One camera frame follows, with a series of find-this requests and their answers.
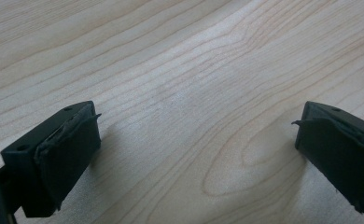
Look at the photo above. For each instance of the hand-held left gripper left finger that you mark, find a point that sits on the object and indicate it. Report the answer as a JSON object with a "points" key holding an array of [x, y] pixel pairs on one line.
{"points": [[55, 155]]}

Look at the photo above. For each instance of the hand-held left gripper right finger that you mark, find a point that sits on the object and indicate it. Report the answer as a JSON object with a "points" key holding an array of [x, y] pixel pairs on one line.
{"points": [[342, 149]]}

